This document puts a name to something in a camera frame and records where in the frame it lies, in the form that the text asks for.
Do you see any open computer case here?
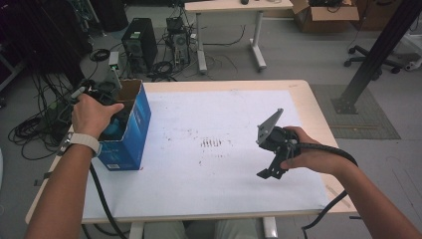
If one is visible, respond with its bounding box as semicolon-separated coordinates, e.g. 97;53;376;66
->
165;16;192;68

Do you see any white paper sheet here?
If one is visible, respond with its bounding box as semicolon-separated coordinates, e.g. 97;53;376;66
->
82;89;330;220

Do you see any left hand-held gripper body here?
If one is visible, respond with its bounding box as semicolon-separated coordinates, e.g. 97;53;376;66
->
70;51;123;108

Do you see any white strap wristwatch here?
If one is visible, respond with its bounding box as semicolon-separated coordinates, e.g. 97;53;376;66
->
59;131;103;157

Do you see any light blue plastic object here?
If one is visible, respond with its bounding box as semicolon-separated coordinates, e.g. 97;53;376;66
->
103;114;131;141

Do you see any black office chair base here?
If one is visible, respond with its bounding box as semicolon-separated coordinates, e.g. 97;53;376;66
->
343;44;403;75

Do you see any black curtain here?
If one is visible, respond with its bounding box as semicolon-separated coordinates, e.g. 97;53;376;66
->
0;0;92;86

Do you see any coiled black cable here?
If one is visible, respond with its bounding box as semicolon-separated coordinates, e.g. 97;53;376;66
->
89;48;111;63

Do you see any brown cardboard box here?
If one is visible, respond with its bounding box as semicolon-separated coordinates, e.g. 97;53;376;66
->
291;0;360;34

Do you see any person's left hand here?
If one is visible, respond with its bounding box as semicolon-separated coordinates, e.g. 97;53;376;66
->
71;93;125;141

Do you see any black computer tower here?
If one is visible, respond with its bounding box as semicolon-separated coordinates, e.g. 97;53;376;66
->
120;17;159;74

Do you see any black metal stand post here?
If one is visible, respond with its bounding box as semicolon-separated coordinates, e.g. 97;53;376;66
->
330;0;422;116

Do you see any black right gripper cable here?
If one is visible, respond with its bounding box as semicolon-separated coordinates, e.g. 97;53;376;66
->
293;141;359;239

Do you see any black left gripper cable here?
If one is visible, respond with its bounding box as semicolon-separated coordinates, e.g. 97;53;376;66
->
89;162;128;239

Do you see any blue cardboard box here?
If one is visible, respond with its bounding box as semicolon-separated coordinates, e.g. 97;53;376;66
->
97;79;152;172

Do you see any white table leg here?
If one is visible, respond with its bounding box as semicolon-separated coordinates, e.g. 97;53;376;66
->
128;221;145;239
262;216;279;239

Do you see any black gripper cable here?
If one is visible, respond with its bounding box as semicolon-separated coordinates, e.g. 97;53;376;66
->
293;141;359;239
89;162;128;239

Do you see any grey floor mat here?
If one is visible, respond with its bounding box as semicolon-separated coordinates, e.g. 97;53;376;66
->
310;84;402;140

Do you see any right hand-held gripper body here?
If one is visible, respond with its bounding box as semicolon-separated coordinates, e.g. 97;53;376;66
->
256;108;302;160

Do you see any person's right hand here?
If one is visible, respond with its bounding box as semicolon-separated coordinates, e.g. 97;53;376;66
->
280;125;348;177

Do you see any bundle of black floor cables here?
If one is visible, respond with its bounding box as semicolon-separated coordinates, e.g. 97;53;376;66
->
7;72;78;161

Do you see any white desk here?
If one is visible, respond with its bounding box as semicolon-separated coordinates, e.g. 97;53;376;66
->
183;0;295;75

